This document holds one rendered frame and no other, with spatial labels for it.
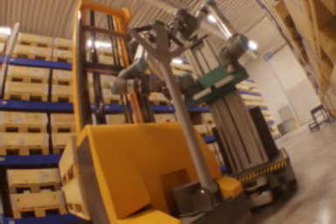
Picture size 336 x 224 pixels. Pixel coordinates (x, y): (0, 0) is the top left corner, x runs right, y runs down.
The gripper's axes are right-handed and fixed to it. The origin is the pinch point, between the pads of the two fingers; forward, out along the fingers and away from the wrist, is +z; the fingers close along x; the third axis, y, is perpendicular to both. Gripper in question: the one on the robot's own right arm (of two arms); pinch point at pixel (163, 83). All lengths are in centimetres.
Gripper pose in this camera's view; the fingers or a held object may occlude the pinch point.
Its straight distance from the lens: 108.8
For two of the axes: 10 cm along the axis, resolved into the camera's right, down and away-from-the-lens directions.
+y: -1.5, -3.7, -9.2
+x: -0.2, -9.3, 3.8
